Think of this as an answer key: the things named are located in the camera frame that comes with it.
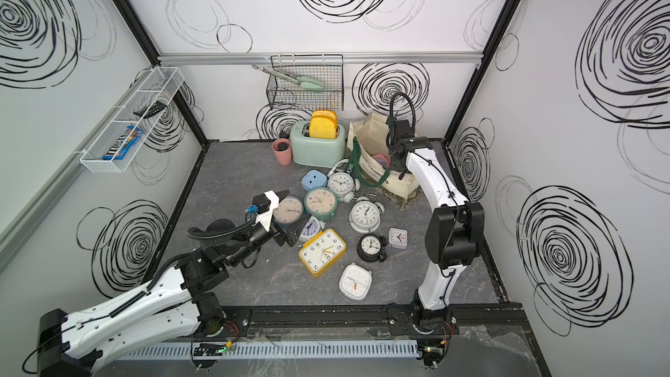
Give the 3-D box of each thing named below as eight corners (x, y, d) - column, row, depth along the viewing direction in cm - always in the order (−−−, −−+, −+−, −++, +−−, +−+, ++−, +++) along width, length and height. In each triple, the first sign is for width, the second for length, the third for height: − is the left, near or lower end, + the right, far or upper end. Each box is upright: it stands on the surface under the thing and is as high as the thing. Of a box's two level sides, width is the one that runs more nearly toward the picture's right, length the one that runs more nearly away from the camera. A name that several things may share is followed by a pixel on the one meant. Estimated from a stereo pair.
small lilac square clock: (388, 247, 89) (389, 244, 88) (388, 229, 94) (389, 226, 92) (405, 249, 89) (407, 247, 87) (405, 231, 93) (406, 229, 91)
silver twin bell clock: (348, 233, 93) (349, 228, 90) (347, 199, 102) (348, 193, 99) (385, 233, 93) (386, 228, 90) (380, 199, 102) (382, 193, 99)
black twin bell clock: (357, 262, 86) (358, 258, 83) (356, 237, 92) (357, 233, 89) (386, 262, 86) (388, 258, 83) (384, 237, 92) (385, 233, 89)
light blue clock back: (302, 189, 105) (301, 185, 102) (303, 175, 109) (302, 170, 107) (327, 189, 105) (326, 185, 102) (327, 175, 109) (327, 170, 107)
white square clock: (338, 299, 80) (338, 296, 77) (338, 267, 86) (338, 263, 83) (372, 299, 80) (373, 296, 77) (369, 267, 86) (370, 263, 83)
